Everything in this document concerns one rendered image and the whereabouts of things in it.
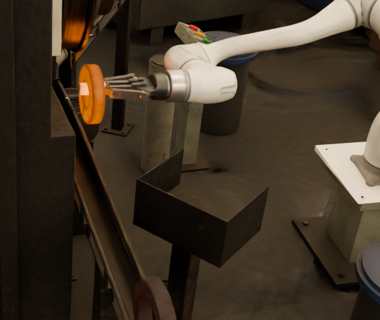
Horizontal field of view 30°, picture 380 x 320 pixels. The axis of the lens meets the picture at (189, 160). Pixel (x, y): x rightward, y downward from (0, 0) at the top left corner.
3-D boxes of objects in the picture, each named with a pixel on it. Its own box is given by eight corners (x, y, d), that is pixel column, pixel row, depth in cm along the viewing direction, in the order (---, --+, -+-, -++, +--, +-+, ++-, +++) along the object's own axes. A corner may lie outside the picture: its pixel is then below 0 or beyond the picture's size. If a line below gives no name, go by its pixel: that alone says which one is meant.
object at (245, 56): (196, 142, 340) (207, 58, 317) (172, 110, 364) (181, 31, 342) (256, 136, 351) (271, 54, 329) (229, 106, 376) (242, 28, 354)
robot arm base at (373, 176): (387, 150, 275) (391, 138, 272) (414, 185, 258) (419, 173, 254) (344, 151, 271) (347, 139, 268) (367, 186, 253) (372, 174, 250)
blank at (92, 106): (95, 85, 178) (108, 84, 179) (80, 53, 189) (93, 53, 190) (89, 135, 187) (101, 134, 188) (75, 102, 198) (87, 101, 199)
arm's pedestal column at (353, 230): (377, 214, 303) (396, 152, 287) (429, 276, 271) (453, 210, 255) (291, 223, 292) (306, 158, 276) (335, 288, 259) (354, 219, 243)
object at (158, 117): (145, 177, 309) (155, 66, 282) (136, 162, 318) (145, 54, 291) (171, 174, 313) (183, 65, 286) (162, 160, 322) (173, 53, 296)
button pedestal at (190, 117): (177, 176, 312) (192, 44, 280) (159, 148, 331) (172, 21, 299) (210, 172, 318) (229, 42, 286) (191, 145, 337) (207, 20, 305)
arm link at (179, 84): (176, 93, 204) (156, 93, 201) (180, 63, 199) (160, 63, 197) (187, 108, 196) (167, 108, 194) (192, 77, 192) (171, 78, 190)
